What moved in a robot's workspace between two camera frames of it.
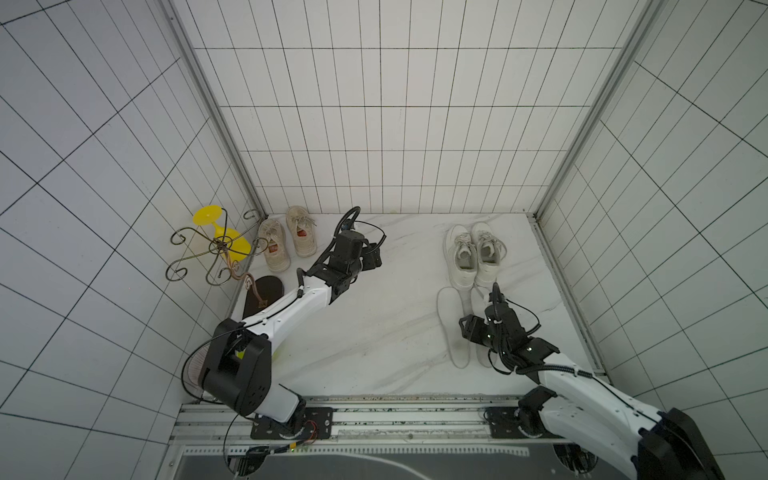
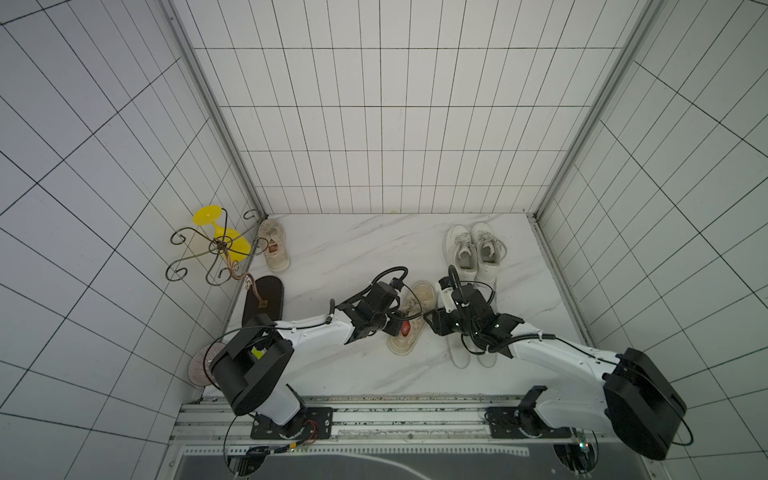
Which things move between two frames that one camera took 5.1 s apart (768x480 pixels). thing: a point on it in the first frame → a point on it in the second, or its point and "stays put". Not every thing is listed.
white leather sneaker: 491,251 stays put
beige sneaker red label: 302,225 → 415,305
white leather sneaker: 462,257 stays put
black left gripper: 371,255 → 393,329
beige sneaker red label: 276,254 stays put
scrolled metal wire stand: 223,269 stays put
